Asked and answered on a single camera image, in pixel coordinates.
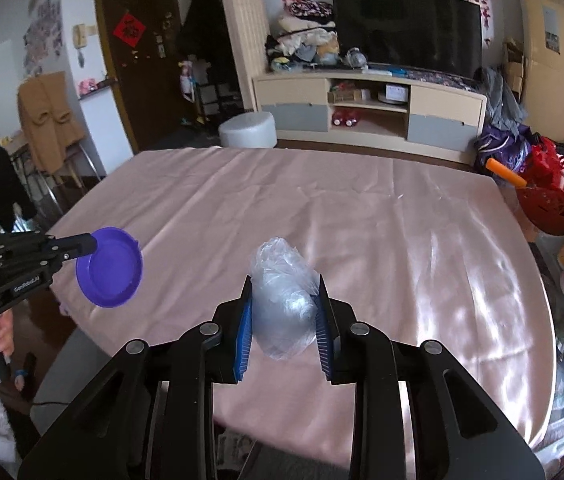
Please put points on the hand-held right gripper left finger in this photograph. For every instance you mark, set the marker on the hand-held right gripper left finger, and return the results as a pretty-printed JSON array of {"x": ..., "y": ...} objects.
[{"x": 243, "y": 335}]

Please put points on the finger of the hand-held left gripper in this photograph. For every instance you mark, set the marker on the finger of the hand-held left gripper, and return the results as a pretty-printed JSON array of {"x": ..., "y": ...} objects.
[{"x": 74, "y": 246}]

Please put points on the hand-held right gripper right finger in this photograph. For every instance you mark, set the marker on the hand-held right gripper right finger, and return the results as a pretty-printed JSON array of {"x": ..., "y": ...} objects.
[{"x": 323, "y": 335}]

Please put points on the purple plastic lid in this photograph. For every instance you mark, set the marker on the purple plastic lid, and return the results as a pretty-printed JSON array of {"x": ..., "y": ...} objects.
[{"x": 112, "y": 270}]

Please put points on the clear plastic bag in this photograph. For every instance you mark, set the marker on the clear plastic bag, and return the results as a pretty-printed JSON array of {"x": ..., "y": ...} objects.
[{"x": 282, "y": 305}]

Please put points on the brown coat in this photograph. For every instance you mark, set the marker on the brown coat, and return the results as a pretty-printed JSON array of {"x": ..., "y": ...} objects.
[{"x": 49, "y": 120}]

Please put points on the dark brown door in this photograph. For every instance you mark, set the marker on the dark brown door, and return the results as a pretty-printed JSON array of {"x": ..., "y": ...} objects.
[{"x": 147, "y": 85}]

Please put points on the white round stool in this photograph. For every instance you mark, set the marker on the white round stool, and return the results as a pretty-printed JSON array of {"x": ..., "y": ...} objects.
[{"x": 248, "y": 131}]

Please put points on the red bottles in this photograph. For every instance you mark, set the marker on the red bottles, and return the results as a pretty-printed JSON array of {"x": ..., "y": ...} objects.
[{"x": 345, "y": 117}]

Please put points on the red diamond door decoration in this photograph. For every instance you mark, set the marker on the red diamond door decoration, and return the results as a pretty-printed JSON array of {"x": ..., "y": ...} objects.
[{"x": 129, "y": 29}]

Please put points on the beige television stand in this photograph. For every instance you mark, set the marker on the beige television stand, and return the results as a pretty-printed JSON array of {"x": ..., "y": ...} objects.
[{"x": 292, "y": 95}]

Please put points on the orange tube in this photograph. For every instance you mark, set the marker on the orange tube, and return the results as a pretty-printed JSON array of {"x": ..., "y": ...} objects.
[{"x": 506, "y": 172}]

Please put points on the purple bag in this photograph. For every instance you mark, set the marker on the purple bag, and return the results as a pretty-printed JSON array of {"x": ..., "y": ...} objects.
[{"x": 504, "y": 152}]

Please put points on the black hanging coat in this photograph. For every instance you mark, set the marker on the black hanging coat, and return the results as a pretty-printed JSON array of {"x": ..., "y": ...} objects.
[{"x": 202, "y": 15}]

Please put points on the red plastic basket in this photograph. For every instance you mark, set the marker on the red plastic basket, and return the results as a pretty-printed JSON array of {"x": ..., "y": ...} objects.
[{"x": 554, "y": 195}]

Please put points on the grey hanging clothes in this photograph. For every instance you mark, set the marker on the grey hanging clothes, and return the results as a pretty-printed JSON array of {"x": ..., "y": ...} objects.
[{"x": 504, "y": 100}]

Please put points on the pile of clothes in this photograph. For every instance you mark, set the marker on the pile of clothes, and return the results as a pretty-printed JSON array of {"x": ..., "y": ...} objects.
[{"x": 302, "y": 35}]

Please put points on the black television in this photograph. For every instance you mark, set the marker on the black television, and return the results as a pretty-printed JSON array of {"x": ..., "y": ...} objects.
[{"x": 407, "y": 30}]

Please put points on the cardboard boxes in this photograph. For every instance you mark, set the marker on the cardboard boxes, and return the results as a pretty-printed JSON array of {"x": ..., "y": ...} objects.
[{"x": 514, "y": 65}]

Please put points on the wall intercom phone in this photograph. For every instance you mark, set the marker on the wall intercom phone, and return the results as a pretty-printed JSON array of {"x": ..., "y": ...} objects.
[{"x": 80, "y": 36}]

